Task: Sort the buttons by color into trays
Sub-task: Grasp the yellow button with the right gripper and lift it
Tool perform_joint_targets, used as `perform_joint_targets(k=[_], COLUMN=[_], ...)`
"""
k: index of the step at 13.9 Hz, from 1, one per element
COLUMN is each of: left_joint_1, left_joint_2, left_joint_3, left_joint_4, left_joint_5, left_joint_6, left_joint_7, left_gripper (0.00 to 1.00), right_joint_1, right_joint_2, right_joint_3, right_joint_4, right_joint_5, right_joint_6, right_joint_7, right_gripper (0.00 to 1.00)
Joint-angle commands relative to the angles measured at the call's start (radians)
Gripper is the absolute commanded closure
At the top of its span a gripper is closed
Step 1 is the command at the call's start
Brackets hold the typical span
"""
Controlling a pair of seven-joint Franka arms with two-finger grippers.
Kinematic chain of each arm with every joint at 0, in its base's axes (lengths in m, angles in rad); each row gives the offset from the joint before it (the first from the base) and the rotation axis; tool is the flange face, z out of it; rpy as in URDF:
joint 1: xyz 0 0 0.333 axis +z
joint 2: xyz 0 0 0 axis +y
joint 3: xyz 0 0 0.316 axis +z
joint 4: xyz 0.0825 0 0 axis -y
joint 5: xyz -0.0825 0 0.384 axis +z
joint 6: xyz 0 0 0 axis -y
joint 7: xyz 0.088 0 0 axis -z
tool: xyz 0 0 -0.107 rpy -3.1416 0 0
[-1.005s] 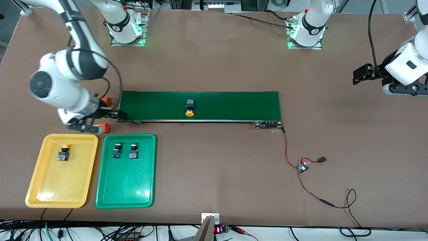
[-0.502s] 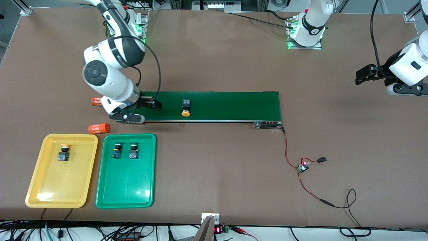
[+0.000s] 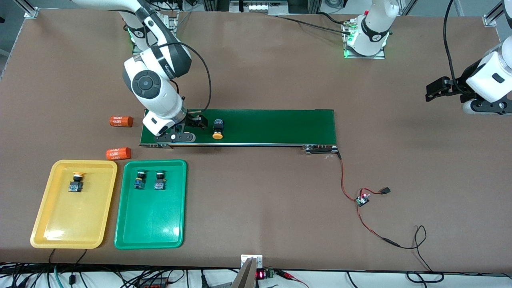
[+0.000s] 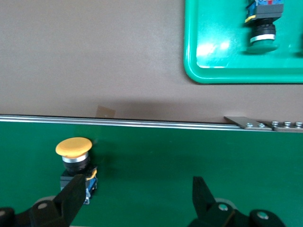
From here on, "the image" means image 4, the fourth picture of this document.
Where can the green plastic tray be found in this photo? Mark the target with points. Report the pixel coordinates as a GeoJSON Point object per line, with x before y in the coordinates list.
{"type": "Point", "coordinates": [225, 59]}

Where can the green conveyor belt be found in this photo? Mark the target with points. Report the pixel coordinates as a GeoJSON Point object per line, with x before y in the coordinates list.
{"type": "Point", "coordinates": [165, 165]}

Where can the yellow push button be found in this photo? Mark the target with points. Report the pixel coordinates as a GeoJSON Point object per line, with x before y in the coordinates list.
{"type": "Point", "coordinates": [74, 151]}

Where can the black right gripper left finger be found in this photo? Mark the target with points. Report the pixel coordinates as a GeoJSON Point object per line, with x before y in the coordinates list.
{"type": "Point", "coordinates": [71, 198]}

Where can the green push button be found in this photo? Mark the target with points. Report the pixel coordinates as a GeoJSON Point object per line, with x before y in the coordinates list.
{"type": "Point", "coordinates": [262, 26]}

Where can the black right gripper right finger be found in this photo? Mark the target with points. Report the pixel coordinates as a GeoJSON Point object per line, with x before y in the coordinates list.
{"type": "Point", "coordinates": [203, 198]}

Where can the brown tape piece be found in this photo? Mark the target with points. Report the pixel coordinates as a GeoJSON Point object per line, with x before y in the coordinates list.
{"type": "Point", "coordinates": [105, 111]}

